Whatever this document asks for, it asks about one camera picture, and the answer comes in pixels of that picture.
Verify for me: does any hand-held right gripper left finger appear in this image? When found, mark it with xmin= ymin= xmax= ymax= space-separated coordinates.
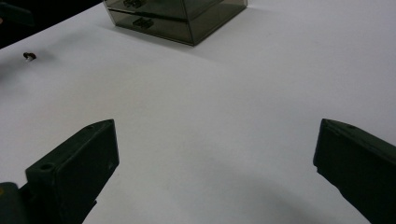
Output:
xmin=18 ymin=119 xmax=120 ymax=224

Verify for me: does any smoky transparent drawer box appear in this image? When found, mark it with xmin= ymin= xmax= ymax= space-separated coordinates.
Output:
xmin=103 ymin=0 xmax=248 ymax=47

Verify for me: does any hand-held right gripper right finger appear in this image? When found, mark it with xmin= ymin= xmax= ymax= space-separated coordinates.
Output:
xmin=313 ymin=118 xmax=396 ymax=224

